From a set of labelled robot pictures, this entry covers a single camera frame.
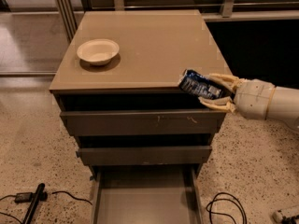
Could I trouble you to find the grey middle drawer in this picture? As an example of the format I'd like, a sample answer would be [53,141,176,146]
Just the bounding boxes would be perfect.
[77,146,211,166]

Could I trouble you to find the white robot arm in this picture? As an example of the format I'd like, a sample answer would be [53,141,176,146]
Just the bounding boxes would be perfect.
[199,73,299,133]

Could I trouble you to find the black cylindrical tool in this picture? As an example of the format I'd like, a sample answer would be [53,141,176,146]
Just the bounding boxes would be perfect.
[21,183,48,224]

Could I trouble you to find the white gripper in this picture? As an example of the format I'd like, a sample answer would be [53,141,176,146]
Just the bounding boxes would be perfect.
[198,73,276,119]

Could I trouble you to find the blue pepsi can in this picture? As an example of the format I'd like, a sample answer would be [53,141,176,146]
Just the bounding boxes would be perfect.
[178,69,224,100]

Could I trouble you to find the black power adapter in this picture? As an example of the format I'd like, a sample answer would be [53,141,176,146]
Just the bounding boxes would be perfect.
[14,192,33,203]

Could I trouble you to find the black adapter cable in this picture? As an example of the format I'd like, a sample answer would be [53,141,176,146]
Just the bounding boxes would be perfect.
[0,189,93,224]

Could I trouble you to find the black coiled cable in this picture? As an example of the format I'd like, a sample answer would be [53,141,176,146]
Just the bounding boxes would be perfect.
[206,191,249,224]

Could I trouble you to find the grey drawer cabinet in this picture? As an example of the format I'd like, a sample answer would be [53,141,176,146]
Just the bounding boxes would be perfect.
[50,10,230,175]

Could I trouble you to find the grey top drawer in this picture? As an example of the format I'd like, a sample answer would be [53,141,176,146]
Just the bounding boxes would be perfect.
[61,109,225,136]

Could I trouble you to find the white paper bowl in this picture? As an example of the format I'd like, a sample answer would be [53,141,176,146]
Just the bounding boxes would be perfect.
[77,39,120,66]

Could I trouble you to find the metal railing frame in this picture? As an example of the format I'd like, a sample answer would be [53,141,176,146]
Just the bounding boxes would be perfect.
[55,0,299,37]

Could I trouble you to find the white power strip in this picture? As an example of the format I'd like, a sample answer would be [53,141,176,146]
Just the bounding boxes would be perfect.
[272,206,299,224]

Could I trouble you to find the grey open bottom drawer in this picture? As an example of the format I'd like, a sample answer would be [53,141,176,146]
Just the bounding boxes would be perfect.
[90,165,205,224]

